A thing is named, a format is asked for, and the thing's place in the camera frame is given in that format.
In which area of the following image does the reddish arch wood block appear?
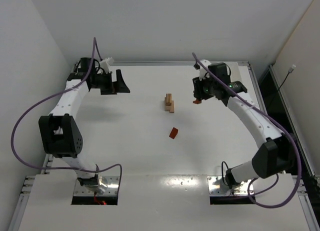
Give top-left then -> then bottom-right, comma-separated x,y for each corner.
192,99 -> 202,105

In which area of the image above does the striped plywood block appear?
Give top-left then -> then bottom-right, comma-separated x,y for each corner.
164,93 -> 172,106

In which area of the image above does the light long wood block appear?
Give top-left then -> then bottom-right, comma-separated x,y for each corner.
164,105 -> 171,112
169,100 -> 175,113

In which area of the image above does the white perforated plastic box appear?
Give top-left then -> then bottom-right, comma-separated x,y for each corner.
228,62 -> 243,82

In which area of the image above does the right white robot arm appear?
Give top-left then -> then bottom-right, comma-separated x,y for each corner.
192,60 -> 295,189

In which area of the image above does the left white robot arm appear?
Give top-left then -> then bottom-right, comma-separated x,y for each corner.
38,57 -> 131,195

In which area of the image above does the dark red wedge block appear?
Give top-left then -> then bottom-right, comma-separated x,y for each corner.
169,127 -> 179,139

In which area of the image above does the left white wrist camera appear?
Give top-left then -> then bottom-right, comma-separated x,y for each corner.
99,57 -> 114,74

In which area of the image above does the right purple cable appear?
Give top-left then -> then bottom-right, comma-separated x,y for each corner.
191,52 -> 303,208

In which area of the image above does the purple cable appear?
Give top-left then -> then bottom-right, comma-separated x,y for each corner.
10,36 -> 123,195
191,52 -> 303,208

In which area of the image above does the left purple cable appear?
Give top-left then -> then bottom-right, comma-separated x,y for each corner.
10,36 -> 123,195

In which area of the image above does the black cable with white plug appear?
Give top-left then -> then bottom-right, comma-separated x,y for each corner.
264,64 -> 297,112

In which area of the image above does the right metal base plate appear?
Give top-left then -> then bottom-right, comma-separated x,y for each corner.
207,176 -> 251,198

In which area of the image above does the metal base plate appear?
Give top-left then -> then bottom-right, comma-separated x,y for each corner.
207,176 -> 251,198
73,176 -> 120,197

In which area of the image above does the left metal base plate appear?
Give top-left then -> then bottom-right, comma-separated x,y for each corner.
73,176 -> 120,197

